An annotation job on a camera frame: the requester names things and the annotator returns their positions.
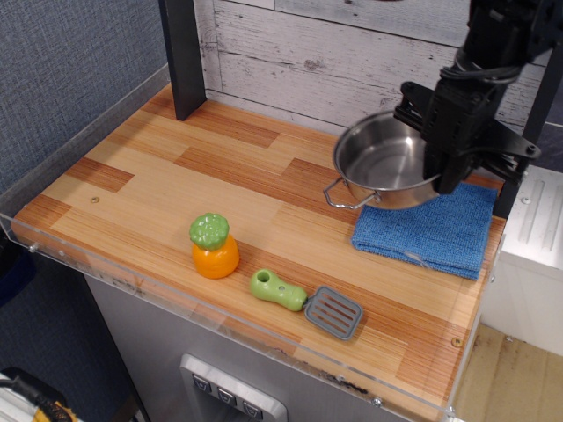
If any black vertical post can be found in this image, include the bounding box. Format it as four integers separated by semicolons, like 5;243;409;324
158;0;207;120
494;45;562;219

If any yellow black object corner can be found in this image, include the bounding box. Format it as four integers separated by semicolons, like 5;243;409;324
1;375;79;421

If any white grooved side unit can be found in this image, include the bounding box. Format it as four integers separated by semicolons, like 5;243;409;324
481;166;562;355

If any clear acrylic edge guard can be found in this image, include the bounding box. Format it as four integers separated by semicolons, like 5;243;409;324
1;86;505;421

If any orange green toy pineapple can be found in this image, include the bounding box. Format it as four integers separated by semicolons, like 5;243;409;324
189;213;240;280

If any black right vertical post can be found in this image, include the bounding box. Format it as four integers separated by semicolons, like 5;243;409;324
494;45;562;219

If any folded blue towel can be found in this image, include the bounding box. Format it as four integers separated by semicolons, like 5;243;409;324
351;183;497;280

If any green grey toy spatula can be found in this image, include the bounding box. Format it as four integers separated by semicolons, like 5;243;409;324
250;269;363;341

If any black left vertical post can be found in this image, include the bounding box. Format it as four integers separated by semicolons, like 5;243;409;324
158;0;207;120

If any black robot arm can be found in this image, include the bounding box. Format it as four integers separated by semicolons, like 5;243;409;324
394;1;562;194

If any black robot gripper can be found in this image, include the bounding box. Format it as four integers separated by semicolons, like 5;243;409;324
394;78;541;194

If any silver toy kitchen cabinet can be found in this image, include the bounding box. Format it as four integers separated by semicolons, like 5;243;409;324
87;276;444;421

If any silver button control panel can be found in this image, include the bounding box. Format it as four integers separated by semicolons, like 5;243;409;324
179;353;288;421

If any stainless steel pot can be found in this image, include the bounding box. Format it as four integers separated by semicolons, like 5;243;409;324
324;111;439;210

